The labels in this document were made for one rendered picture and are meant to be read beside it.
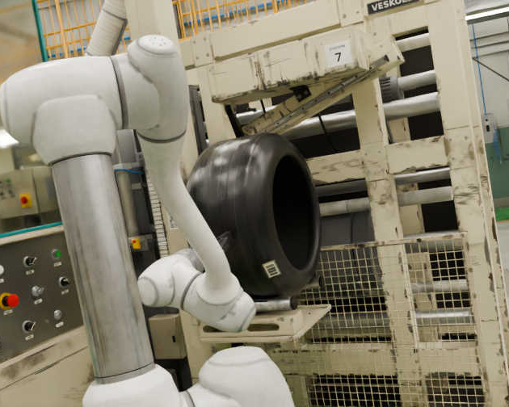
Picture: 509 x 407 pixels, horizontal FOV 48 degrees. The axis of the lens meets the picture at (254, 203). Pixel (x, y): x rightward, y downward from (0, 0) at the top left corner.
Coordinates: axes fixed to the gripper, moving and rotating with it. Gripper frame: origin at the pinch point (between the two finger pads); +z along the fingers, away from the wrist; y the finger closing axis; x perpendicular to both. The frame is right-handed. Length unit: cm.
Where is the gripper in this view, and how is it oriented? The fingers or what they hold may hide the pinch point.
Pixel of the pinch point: (225, 239)
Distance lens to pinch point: 172.1
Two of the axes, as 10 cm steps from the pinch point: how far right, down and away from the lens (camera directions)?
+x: 2.3, 9.6, 1.8
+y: -8.9, 1.3, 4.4
